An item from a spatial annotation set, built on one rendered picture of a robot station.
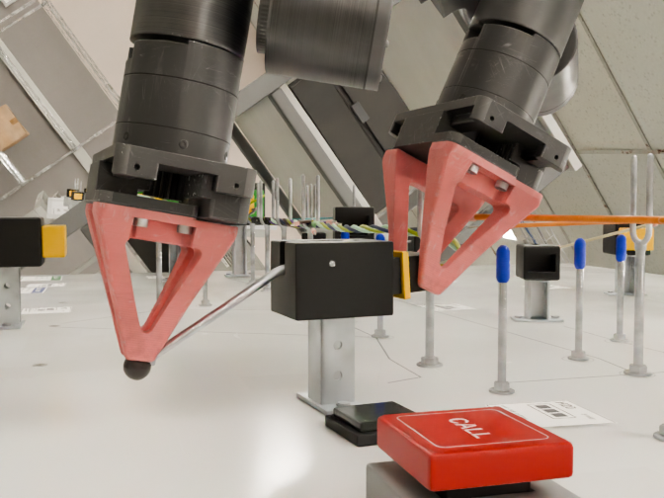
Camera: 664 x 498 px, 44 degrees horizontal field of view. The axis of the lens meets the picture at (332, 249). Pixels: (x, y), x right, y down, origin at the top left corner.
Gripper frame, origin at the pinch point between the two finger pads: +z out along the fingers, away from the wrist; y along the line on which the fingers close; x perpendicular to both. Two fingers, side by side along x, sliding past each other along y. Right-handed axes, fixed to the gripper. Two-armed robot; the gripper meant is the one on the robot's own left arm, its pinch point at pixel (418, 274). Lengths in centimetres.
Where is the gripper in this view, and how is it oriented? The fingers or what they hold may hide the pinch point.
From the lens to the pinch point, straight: 46.8
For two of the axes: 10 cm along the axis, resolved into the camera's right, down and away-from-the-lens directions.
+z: -3.9, 9.1, -1.1
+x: -8.4, -4.0, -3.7
